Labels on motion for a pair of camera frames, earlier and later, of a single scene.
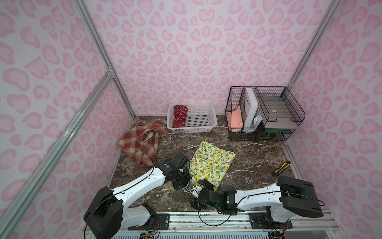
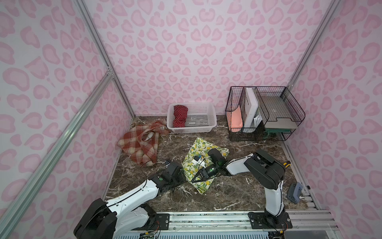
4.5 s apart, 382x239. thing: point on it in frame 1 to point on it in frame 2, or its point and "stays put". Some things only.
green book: x=276 y=130 stays put
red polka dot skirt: x=180 y=112 stays put
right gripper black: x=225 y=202 to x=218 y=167
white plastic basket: x=201 y=117 stays put
